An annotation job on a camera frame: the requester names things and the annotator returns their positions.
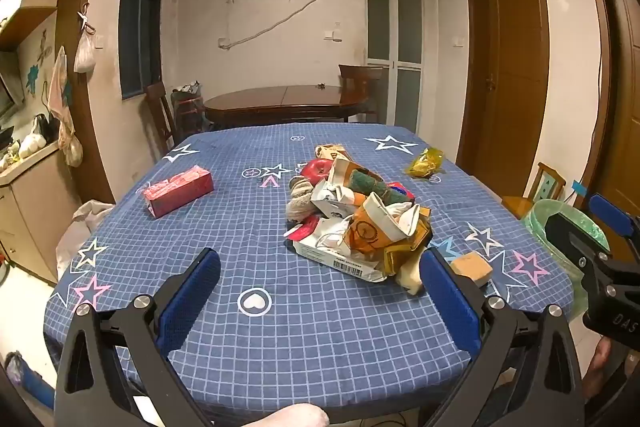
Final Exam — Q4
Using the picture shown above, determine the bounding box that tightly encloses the wall cable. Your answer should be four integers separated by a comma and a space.
220, 0, 367, 52

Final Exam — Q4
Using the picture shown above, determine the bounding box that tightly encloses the red tissue pack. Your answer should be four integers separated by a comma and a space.
142, 165, 215, 219

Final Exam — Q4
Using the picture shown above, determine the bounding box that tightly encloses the person's white-clad knee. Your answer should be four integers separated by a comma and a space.
239, 403, 331, 427

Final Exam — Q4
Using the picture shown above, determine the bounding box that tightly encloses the red and blue snack packet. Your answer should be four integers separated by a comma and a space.
386, 181, 417, 204

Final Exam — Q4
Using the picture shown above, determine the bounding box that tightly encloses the yellow plastic wrapper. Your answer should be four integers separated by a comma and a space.
404, 147, 446, 178

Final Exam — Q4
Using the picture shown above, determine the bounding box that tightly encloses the dark wooden dining chair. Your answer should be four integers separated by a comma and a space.
338, 64, 386, 122
144, 81, 178, 155

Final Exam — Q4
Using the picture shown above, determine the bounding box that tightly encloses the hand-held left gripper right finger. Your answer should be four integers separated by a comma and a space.
418, 247, 587, 427

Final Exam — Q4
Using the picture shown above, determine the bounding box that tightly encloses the small wooden chair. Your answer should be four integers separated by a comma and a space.
501, 162, 567, 220

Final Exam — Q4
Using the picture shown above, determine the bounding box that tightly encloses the beige knitted cloth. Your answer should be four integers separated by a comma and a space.
286, 176, 317, 223

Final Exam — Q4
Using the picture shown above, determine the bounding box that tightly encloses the white cloth heap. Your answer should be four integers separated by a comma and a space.
55, 201, 117, 278

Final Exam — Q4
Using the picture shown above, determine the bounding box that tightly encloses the red plastic wrapper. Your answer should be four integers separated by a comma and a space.
285, 214, 321, 240

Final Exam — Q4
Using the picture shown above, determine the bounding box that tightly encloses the orange white snack packet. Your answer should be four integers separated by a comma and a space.
347, 194, 433, 258

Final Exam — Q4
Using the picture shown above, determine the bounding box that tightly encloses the white crumpled carton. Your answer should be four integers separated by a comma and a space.
310, 181, 361, 220

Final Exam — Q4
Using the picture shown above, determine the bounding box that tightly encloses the pale yellow foam piece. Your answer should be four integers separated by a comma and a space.
397, 252, 427, 296

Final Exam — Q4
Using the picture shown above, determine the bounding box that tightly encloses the blue star-print tablecloth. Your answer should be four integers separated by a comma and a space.
44, 123, 576, 413

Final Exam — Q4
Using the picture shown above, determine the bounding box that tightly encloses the beige floor cabinet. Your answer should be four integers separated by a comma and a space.
0, 142, 83, 285

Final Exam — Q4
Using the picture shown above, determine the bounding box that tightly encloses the red apple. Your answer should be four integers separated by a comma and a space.
301, 159, 335, 185

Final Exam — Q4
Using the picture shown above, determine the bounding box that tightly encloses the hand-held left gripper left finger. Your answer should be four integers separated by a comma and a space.
54, 248, 222, 427

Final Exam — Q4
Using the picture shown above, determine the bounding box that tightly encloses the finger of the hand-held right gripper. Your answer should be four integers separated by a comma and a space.
587, 192, 640, 254
545, 212, 615, 282

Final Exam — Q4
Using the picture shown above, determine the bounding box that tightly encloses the dark window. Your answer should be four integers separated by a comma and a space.
119, 0, 165, 100

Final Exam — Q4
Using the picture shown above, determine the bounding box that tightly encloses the hanging white plastic bag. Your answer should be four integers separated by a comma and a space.
74, 2, 97, 74

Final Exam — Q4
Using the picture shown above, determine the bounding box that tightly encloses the dark wooden dining table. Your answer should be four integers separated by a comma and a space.
202, 84, 378, 130

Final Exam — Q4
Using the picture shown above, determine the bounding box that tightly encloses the cream and red snack packet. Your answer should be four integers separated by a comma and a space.
314, 144, 351, 162

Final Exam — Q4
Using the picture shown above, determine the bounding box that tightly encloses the white bag on cabinet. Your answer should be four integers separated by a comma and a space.
17, 117, 51, 158

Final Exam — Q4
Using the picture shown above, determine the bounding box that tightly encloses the brown sponge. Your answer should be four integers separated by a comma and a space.
450, 252, 493, 286

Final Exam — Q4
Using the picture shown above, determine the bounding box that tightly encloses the brown wooden door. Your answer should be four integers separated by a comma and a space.
464, 0, 551, 198

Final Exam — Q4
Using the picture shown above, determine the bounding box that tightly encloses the white barcode cardboard box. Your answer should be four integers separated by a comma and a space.
285, 217, 396, 284

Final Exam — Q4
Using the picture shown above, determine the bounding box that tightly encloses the green scouring pad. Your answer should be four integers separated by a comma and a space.
348, 170, 396, 204

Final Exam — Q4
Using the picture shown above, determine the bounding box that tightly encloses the frosted glass double door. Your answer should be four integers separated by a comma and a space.
364, 0, 425, 128

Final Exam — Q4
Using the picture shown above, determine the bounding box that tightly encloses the brown panelled door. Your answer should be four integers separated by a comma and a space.
575, 0, 640, 228

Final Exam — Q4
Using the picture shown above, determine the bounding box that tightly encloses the green trash bin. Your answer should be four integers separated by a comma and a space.
520, 199, 612, 320

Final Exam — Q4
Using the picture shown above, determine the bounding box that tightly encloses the person's right hand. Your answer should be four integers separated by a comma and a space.
584, 336, 627, 404

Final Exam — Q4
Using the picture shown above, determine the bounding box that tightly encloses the wooden archway frame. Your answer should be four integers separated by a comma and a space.
57, 0, 116, 202

